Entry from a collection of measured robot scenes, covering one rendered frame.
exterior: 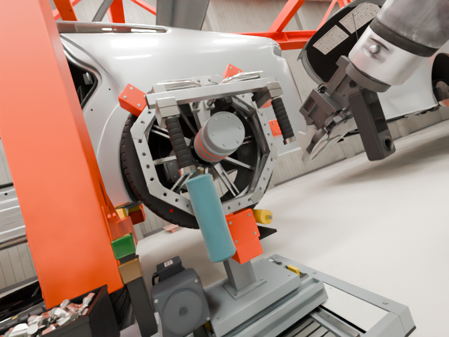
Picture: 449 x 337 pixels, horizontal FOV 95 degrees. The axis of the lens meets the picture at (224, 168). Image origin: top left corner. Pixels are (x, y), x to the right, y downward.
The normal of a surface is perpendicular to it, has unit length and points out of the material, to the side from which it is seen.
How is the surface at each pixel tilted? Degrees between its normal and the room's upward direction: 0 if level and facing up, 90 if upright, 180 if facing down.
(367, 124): 93
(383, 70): 120
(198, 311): 90
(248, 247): 90
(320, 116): 90
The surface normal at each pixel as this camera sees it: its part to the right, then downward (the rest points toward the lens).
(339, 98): -0.86, 0.26
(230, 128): 0.33, -0.16
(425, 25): -0.43, 0.67
